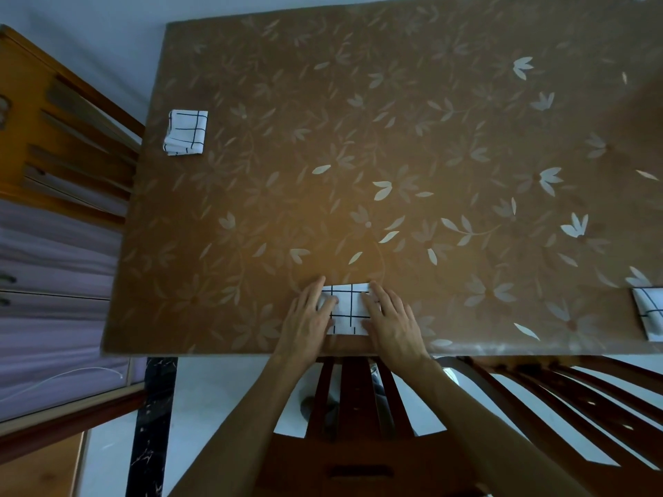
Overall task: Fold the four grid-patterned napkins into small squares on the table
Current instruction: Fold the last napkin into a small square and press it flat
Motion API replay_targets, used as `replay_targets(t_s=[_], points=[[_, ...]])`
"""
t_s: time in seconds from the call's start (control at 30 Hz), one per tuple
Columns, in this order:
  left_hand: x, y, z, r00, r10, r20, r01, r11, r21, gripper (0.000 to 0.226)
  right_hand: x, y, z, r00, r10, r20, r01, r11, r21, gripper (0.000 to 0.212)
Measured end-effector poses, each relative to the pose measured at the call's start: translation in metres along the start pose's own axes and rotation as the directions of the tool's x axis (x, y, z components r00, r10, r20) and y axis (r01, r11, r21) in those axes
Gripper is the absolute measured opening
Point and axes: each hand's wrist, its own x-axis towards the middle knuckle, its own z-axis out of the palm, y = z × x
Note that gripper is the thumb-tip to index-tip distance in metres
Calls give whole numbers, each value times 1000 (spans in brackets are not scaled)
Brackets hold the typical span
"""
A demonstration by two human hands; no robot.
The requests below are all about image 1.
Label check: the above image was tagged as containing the person's left hand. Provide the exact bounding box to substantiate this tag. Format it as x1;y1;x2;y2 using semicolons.
273;276;339;364

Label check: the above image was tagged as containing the person's right hand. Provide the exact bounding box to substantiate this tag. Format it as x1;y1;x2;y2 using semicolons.
361;282;432;376

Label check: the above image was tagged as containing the white checked cloth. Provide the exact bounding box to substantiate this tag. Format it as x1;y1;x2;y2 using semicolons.
630;287;663;342
163;109;209;157
319;283;382;337

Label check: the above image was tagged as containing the person's right forearm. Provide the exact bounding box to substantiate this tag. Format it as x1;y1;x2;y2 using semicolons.
386;357;592;497

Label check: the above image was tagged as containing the person's left forearm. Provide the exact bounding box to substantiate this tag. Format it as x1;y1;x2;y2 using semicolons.
168;354;322;497

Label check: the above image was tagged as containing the brown wooden slatted chair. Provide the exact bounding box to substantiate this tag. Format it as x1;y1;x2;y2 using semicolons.
253;356;490;497
0;25;146;231
435;354;663;497

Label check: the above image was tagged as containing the brown floral tablecloth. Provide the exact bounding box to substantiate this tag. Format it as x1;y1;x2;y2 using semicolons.
101;0;663;358

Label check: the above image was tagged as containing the purple curtain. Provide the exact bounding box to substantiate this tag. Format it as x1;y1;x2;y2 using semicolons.
0;198;136;423

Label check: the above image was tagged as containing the brown wooden ledge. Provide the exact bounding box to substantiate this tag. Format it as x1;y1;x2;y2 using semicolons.
0;383;149;497

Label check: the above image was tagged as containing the thin white cable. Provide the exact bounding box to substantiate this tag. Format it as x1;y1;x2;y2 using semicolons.
0;367;125;404

